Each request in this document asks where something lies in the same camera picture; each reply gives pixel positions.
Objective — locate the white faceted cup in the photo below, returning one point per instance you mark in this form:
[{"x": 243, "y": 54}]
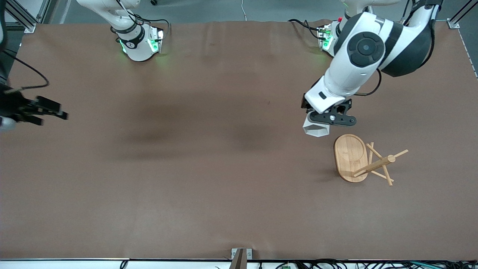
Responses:
[{"x": 316, "y": 130}]

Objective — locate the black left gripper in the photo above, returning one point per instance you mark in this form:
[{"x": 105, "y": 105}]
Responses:
[{"x": 304, "y": 104}]

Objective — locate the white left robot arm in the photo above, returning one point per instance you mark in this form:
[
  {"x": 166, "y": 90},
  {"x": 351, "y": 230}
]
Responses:
[{"x": 354, "y": 74}]

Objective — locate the wooden cup rack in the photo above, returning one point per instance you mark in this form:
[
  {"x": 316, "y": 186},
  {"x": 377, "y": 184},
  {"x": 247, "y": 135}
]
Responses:
[{"x": 351, "y": 157}]

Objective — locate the brown table cover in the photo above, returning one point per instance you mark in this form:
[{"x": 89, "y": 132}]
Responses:
[{"x": 239, "y": 186}]

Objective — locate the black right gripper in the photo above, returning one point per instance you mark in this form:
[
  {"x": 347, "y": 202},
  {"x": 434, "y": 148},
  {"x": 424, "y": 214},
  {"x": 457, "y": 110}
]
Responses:
[{"x": 14, "y": 105}]

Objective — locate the metal bracket with post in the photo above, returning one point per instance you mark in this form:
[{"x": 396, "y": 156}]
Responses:
[{"x": 241, "y": 257}]

